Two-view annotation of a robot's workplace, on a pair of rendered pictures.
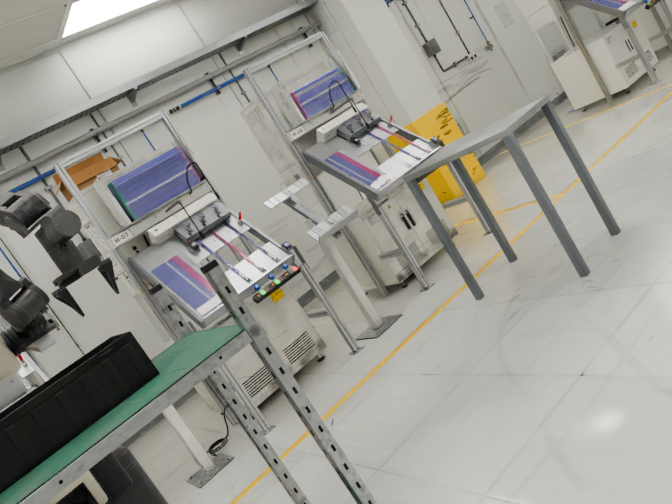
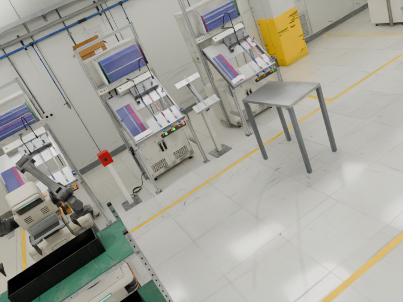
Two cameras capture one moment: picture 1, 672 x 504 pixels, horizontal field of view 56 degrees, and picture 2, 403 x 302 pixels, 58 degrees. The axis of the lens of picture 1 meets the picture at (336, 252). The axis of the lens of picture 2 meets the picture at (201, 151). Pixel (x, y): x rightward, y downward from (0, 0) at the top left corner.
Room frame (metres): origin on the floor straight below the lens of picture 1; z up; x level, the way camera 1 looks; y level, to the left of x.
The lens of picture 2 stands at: (-0.32, -0.76, 2.23)
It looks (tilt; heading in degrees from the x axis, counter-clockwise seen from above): 26 degrees down; 13
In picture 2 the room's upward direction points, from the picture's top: 24 degrees counter-clockwise
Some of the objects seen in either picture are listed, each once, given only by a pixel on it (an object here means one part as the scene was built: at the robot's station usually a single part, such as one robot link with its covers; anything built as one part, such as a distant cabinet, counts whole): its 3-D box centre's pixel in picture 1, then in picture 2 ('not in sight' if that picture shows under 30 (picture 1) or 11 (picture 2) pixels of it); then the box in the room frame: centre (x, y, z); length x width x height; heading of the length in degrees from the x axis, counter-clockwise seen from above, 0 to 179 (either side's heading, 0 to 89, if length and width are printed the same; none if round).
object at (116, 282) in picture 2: not in sight; (98, 286); (1.93, 1.16, 0.16); 0.67 x 0.64 x 0.25; 32
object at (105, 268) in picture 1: (100, 279); (88, 214); (1.44, 0.48, 1.19); 0.07 x 0.07 x 0.09; 32
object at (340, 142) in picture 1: (380, 193); (238, 76); (4.74, -0.51, 0.65); 1.01 x 0.73 x 1.29; 30
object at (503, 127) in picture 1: (509, 203); (289, 124); (3.28, -0.91, 0.40); 0.70 x 0.45 x 0.80; 38
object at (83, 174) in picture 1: (103, 164); (98, 44); (4.28, 0.97, 1.82); 0.68 x 0.30 x 0.20; 120
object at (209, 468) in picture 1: (170, 413); (117, 178); (3.39, 1.23, 0.39); 0.24 x 0.24 x 0.78; 30
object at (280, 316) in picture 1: (246, 348); (157, 145); (4.15, 0.84, 0.31); 0.70 x 0.65 x 0.62; 120
